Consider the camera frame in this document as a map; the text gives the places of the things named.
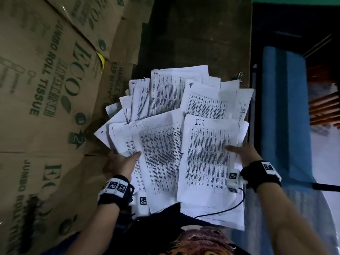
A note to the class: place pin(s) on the green-print flattened cardboard box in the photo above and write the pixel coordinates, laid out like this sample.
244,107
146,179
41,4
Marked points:
34,204

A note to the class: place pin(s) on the blue cushion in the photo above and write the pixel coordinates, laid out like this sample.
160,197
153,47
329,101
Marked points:
285,116

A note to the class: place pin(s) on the handwritten-header printed paper sheet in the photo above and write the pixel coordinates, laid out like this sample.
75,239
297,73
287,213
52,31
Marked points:
207,167

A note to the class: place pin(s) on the large green-print cardboard box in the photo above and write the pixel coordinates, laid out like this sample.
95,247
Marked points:
39,84

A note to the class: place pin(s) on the person's left forearm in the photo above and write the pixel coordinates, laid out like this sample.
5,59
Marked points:
97,228

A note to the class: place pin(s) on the person's left thumb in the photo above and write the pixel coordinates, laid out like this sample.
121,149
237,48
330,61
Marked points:
132,159

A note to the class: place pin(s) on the grid table printed paper sheet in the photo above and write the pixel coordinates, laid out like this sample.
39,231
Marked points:
159,161

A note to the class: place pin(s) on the dark shirt with orange print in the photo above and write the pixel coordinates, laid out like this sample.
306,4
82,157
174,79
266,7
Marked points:
172,236

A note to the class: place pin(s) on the yellow strip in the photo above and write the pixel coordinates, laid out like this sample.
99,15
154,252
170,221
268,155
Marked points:
100,57

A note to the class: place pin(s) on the person's right hand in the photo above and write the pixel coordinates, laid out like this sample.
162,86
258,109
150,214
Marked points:
248,155

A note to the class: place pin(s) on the black wrist band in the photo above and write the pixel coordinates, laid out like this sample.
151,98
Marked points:
113,192
261,173

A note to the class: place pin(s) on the small plain cardboard piece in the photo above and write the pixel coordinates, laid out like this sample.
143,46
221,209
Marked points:
130,31

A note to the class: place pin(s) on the black left wrist band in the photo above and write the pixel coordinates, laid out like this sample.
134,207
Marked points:
113,192

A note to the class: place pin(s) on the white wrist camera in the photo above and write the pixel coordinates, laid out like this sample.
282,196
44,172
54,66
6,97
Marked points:
235,180
140,203

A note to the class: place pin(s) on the person's right thumb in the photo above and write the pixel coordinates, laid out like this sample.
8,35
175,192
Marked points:
232,148

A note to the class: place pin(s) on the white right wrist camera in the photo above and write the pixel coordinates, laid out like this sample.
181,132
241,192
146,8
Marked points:
235,180

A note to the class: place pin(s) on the metal binder clip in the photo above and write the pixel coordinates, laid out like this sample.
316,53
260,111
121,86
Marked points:
240,76

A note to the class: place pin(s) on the pile of printed papers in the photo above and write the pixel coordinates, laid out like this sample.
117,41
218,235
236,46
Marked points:
170,92

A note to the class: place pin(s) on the black right wrist band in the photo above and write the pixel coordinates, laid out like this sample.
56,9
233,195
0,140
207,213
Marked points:
261,173

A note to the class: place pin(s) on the person's right forearm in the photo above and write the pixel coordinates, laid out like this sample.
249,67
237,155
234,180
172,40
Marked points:
284,220

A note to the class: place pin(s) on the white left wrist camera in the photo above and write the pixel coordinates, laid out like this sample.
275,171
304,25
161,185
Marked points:
140,203

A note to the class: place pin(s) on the orange wooden sticks bundle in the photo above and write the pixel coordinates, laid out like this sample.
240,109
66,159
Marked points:
322,103

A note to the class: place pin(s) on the person's left hand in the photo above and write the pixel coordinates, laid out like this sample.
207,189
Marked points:
118,165

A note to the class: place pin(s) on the folded cardboard box flap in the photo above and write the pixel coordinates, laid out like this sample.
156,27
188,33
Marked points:
90,21

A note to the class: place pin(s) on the small printed cardboard flap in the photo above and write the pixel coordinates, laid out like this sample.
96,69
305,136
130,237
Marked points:
114,82

